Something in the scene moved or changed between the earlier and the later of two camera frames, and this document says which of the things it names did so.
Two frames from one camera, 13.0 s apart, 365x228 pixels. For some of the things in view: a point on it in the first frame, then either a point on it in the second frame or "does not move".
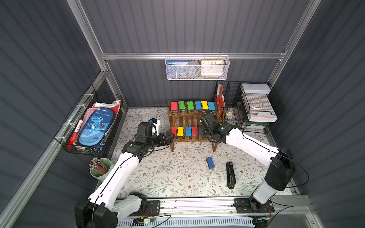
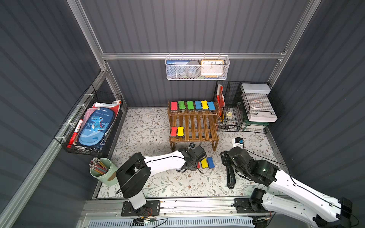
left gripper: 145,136 → 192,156
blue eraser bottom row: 210,162 does not move
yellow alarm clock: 212,68 does not move
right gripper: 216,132 → 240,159
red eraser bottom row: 174,130 does not move
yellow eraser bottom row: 180,131 does not move
